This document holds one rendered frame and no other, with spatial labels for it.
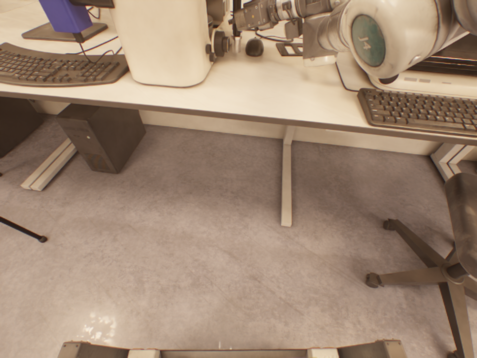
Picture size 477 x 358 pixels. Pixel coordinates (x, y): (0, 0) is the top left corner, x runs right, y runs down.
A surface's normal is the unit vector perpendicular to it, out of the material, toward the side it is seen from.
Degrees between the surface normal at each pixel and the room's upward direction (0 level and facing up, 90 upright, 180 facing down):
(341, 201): 0
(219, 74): 0
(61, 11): 90
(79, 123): 90
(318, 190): 0
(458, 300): 8
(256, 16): 90
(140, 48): 91
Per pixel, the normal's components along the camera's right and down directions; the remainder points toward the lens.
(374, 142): -0.14, 0.76
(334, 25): -1.00, 0.05
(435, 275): -0.12, -0.64
